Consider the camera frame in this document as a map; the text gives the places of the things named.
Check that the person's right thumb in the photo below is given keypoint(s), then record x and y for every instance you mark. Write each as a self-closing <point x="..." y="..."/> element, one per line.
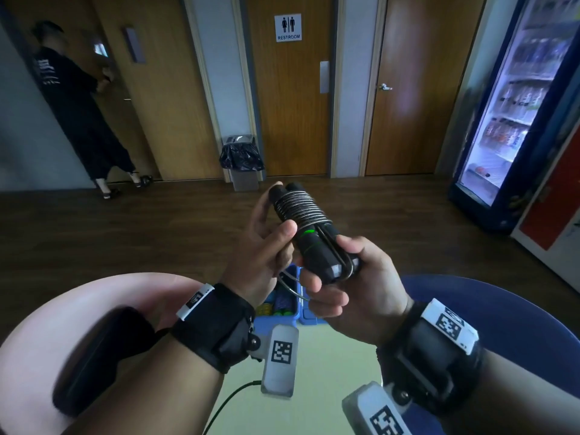
<point x="353" y="246"/>

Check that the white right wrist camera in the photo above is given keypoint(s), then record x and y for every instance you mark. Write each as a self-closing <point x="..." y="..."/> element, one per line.
<point x="371" y="414"/>

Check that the white restroom sign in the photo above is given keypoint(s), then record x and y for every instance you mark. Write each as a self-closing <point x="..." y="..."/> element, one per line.
<point x="288" y="28"/>

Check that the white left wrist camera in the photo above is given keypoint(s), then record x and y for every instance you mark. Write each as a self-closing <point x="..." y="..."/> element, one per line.
<point x="281" y="357"/>

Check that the person's right middle finger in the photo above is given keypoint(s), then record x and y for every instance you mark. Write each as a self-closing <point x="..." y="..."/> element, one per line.
<point x="326" y="304"/>

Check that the wooden restroom door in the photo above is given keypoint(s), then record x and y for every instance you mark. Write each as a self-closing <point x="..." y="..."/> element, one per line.
<point x="290" y="122"/>

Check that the grey bin with black bag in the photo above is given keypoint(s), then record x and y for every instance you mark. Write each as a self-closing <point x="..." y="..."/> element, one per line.
<point x="242" y="160"/>

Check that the grey door plaque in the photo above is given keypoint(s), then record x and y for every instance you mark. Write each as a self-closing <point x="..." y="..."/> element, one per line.
<point x="134" y="45"/>

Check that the blue round chair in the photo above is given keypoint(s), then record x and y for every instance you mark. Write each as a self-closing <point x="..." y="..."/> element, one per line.
<point x="498" y="308"/>

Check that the person's left forearm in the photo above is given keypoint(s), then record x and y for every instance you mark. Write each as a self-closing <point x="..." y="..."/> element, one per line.
<point x="149" y="385"/>

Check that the blue glass drinks fridge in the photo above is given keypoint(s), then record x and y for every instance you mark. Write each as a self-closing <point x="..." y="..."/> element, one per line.
<point x="512" y="108"/>

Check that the person's left thumb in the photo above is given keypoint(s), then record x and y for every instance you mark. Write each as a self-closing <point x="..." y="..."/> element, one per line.
<point x="283" y="240"/>

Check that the person's right hand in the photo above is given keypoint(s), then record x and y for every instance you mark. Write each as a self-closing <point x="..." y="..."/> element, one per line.
<point x="376" y="298"/>

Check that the person's right forearm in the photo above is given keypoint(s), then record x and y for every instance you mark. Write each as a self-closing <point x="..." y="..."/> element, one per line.
<point x="525" y="398"/>

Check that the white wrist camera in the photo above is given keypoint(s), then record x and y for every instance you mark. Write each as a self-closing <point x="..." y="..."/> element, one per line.
<point x="281" y="357"/>
<point x="371" y="414"/>

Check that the blue plastic box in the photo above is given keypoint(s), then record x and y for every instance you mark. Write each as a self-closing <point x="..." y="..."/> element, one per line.
<point x="308" y="319"/>

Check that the wooden door with grey plaque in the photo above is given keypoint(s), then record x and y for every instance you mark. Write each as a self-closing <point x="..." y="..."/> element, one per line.
<point x="172" y="108"/>

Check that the person's left hand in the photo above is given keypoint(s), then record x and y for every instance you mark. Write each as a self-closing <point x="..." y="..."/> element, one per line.
<point x="253" y="262"/>

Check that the red and white vending machine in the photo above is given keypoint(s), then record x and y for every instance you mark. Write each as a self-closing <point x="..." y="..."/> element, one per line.
<point x="553" y="208"/>

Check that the black pouch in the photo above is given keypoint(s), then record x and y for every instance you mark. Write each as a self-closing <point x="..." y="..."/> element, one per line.
<point x="95" y="353"/>

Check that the pink round chair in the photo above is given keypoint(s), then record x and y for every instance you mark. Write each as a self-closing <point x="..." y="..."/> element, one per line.
<point x="40" y="339"/>

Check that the metal door push plate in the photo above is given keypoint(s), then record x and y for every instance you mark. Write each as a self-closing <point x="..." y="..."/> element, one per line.
<point x="324" y="76"/>

